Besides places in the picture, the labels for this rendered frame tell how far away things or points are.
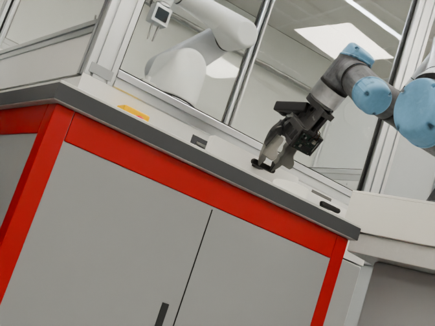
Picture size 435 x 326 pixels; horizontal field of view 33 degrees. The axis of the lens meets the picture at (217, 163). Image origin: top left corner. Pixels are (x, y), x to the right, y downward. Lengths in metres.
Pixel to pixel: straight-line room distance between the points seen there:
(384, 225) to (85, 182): 0.60
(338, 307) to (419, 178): 1.62
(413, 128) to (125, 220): 0.59
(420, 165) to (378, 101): 2.15
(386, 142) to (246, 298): 1.16
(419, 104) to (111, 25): 0.74
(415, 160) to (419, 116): 2.39
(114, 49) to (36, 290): 0.83
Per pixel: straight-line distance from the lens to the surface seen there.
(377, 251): 1.41
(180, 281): 1.15
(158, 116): 1.79
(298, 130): 1.71
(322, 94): 1.71
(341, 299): 2.20
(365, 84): 1.61
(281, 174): 1.89
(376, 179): 2.26
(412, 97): 1.44
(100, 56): 1.73
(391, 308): 1.42
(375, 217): 1.43
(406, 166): 3.82
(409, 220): 1.40
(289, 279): 1.28
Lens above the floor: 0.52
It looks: 11 degrees up
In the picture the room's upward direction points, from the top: 19 degrees clockwise
